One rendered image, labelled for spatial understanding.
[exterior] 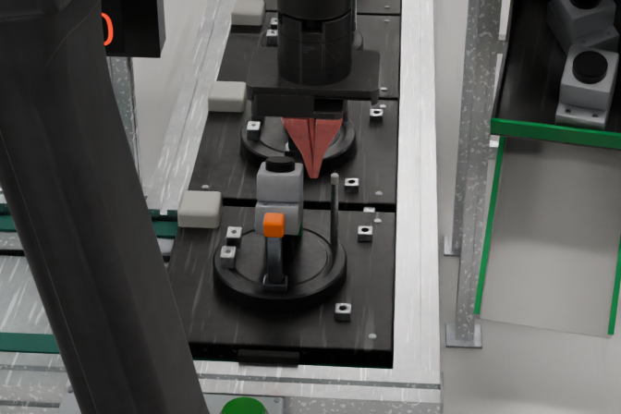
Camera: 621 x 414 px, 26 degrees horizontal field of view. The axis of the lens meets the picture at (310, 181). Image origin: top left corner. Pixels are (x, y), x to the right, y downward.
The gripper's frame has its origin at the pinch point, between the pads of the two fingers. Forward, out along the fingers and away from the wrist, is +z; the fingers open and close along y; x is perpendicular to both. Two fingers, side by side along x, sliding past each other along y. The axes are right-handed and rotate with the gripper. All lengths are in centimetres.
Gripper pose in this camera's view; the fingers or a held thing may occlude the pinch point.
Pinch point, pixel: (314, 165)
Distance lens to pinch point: 110.3
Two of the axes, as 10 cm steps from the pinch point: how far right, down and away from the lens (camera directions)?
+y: -10.0, -0.4, 0.6
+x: -0.7, 5.5, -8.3
